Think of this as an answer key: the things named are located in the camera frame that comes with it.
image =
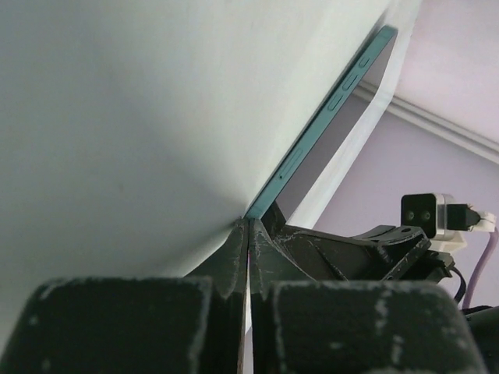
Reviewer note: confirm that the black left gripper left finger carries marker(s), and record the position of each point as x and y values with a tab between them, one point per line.
190	324

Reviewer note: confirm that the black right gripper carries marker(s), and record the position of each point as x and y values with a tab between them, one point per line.
385	253

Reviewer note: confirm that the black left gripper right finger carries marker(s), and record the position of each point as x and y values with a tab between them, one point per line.
303	325

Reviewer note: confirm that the black smartphone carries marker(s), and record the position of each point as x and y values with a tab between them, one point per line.
375	53

